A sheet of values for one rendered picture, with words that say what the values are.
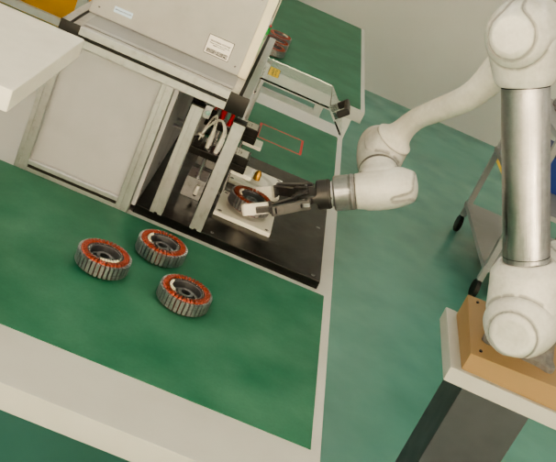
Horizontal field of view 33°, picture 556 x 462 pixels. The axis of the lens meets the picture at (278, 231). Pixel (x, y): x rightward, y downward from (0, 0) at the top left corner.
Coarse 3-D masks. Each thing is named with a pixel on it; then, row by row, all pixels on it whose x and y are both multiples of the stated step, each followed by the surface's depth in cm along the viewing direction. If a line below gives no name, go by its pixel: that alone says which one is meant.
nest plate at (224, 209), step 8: (224, 192) 245; (224, 200) 241; (216, 208) 234; (224, 208) 236; (232, 208) 238; (224, 216) 233; (232, 216) 234; (240, 216) 236; (248, 216) 238; (272, 216) 244; (240, 224) 234; (248, 224) 234; (256, 224) 236; (264, 224) 238; (256, 232) 234; (264, 232) 234
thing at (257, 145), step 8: (208, 120) 254; (224, 120) 258; (248, 120) 259; (248, 128) 254; (256, 128) 256; (216, 136) 256; (248, 136) 255; (256, 136) 255; (248, 144) 256; (256, 144) 257
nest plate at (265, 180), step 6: (252, 174) 265; (264, 174) 269; (228, 180) 255; (234, 180) 256; (240, 180) 258; (246, 180) 259; (252, 180) 261; (264, 180) 265; (270, 180) 267; (276, 180) 269; (252, 186) 257; (258, 186) 259; (270, 198) 256; (276, 198) 256
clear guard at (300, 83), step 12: (276, 60) 269; (264, 72) 252; (288, 72) 263; (300, 72) 268; (276, 84) 247; (288, 84) 251; (300, 84) 257; (312, 84) 262; (324, 84) 267; (312, 96) 251; (324, 96) 256; (336, 96) 269; (336, 108) 260; (336, 120) 251
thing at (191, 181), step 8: (192, 168) 239; (192, 176) 235; (200, 176) 237; (208, 176) 239; (184, 184) 235; (192, 184) 235; (200, 184) 235; (184, 192) 236; (192, 192) 236; (200, 192) 236
